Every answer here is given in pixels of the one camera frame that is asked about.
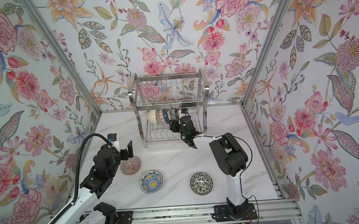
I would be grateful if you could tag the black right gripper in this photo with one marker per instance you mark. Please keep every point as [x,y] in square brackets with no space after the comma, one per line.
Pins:
[175,126]

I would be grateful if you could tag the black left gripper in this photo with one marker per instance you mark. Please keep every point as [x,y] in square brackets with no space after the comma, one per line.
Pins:
[124,153]

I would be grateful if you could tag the dark petal pattern bowl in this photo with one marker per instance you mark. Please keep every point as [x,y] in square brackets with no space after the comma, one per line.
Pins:
[173,116]

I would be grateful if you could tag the blue geometric red bowl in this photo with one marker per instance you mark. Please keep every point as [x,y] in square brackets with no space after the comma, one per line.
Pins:
[162,116]

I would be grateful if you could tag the cream white bowl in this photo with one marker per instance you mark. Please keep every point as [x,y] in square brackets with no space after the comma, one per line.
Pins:
[152,117]

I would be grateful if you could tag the blue yellow patterned bowl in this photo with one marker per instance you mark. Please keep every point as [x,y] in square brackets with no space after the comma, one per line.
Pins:
[151,182]

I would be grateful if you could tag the stainless steel dish rack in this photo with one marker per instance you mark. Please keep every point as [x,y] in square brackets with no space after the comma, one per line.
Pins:
[185,90]

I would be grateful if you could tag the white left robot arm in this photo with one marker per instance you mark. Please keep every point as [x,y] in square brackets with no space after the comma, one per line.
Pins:
[74,209]

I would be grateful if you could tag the pink striped bowl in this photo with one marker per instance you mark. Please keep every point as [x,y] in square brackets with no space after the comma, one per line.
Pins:
[130,166]

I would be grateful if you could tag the black white floral bowl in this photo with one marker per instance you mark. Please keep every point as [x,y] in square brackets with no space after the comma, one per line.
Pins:
[201,183]

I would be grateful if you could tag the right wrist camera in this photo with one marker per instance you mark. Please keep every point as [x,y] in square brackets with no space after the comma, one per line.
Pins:
[183,112]

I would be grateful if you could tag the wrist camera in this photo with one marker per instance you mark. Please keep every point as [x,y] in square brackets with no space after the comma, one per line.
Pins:
[183,112]
[112,138]

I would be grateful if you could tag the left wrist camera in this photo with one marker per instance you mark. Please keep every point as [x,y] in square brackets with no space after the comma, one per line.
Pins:
[112,138]

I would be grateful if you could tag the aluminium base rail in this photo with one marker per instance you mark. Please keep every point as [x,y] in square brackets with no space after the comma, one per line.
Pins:
[263,210]

